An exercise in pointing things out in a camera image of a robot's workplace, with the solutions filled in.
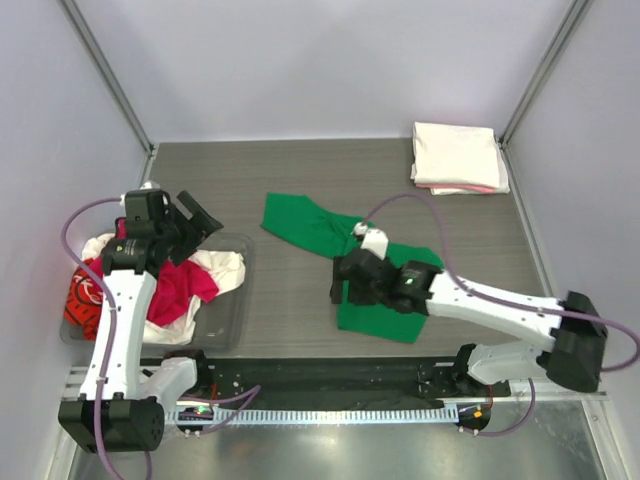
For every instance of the folded pink t shirt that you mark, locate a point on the folded pink t shirt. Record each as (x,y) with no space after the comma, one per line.
(443,190)

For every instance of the left aluminium frame post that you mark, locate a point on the left aluminium frame post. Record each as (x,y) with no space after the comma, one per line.
(101,63)

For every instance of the red printed t shirt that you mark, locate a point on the red printed t shirt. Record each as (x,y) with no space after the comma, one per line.
(83,305)

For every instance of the magenta red t shirt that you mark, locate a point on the magenta red t shirt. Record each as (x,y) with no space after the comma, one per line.
(92,250)

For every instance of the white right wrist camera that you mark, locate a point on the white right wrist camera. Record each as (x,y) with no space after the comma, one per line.
(371,239)

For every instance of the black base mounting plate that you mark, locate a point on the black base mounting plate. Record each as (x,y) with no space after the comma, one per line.
(343,384)

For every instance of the right aluminium frame post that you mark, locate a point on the right aluminium frame post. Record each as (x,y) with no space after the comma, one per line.
(560,40)

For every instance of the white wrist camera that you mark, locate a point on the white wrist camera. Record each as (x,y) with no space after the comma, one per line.
(371,239)
(149,186)

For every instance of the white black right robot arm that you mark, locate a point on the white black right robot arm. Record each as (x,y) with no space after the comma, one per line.
(562,339)

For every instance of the slotted grey cable duct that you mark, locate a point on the slotted grey cable duct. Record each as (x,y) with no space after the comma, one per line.
(202,417)

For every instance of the green t shirt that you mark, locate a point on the green t shirt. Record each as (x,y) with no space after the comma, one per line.
(300,222)

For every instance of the aluminium frame post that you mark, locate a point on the aluminium frame post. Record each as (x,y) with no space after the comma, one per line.
(560,40)
(101,63)

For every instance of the folded white t shirt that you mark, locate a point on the folded white t shirt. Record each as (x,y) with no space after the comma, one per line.
(456,155)

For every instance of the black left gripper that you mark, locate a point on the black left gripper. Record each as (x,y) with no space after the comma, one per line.
(197,228)

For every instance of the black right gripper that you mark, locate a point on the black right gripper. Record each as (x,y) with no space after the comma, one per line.
(353,295)

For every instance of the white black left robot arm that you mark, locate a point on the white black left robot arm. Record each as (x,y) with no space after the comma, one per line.
(116,409)

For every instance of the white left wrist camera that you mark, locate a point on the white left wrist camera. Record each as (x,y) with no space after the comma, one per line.
(149,186)

